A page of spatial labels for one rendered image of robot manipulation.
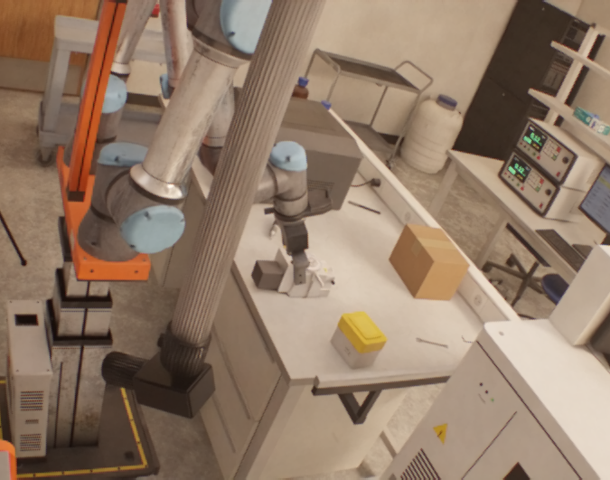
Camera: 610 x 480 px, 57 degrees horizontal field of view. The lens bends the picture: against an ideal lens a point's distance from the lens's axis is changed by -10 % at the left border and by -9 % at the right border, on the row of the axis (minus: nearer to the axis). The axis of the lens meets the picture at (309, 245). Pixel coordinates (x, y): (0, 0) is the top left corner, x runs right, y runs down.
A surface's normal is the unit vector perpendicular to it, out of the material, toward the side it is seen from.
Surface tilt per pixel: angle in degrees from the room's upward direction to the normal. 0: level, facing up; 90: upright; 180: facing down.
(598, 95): 90
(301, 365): 0
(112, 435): 0
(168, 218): 97
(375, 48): 90
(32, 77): 90
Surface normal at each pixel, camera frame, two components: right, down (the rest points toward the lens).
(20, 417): 0.41, 0.59
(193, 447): 0.33, -0.80
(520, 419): -0.87, -0.05
